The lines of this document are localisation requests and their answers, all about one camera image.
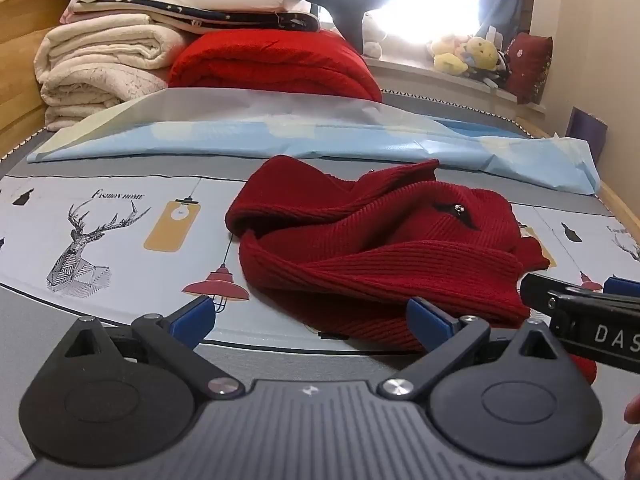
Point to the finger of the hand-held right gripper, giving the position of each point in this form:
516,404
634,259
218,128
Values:
545,287
622,286

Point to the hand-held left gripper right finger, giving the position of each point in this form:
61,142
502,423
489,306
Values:
429,322

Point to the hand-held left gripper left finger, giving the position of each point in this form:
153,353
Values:
192,321

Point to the dark red knit sweater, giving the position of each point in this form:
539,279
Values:
350,260

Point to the person's right hand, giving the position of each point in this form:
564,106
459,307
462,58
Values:
634,410

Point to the printed grey bed sheet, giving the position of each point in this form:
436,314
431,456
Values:
125,270

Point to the purple bag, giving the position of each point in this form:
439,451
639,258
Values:
589,130

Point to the light blue sheet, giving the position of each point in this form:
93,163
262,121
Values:
300,135

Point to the dark red cushion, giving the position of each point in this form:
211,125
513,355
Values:
527,67

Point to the yellow plush toy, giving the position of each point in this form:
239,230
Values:
470,52

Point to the red folded blanket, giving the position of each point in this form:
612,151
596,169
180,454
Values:
275,65

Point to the cream smooth folded blanket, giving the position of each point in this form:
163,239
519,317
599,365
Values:
105,45

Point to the white plush toy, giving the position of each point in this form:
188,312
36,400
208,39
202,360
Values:
374,37

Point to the navy star-print cloth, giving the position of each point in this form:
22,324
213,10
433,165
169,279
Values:
240,16

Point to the wooden headboard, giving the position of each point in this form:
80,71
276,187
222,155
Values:
20,60

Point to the pale pink folded towel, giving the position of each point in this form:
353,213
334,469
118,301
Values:
100,14

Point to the wooden bed rail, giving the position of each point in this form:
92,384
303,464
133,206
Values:
620,205

